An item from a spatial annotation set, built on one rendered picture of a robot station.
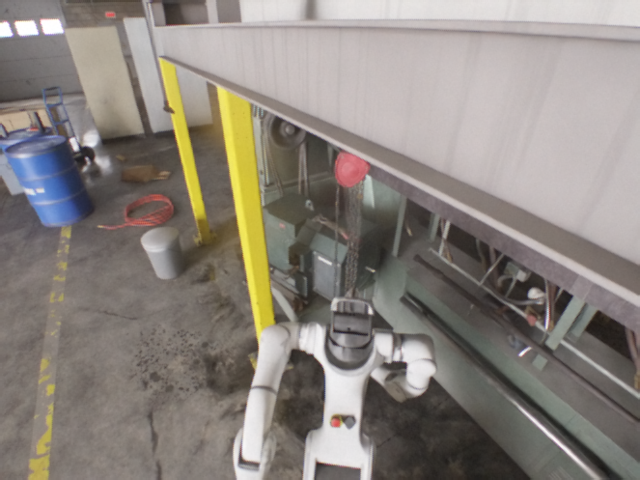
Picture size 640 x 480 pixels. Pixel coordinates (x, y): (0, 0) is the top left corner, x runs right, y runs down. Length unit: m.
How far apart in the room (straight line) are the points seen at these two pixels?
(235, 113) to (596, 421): 1.87
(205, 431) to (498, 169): 2.00
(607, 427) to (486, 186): 1.46
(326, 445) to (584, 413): 1.11
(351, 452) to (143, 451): 1.39
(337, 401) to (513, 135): 0.86
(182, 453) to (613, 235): 2.06
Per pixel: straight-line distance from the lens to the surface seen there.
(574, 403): 1.80
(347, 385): 1.00
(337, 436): 1.11
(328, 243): 1.86
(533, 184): 0.44
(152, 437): 2.26
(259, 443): 0.99
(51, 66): 15.22
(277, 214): 2.05
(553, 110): 0.42
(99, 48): 7.27
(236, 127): 1.35
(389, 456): 2.06
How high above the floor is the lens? 1.89
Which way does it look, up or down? 34 degrees down
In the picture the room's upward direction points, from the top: straight up
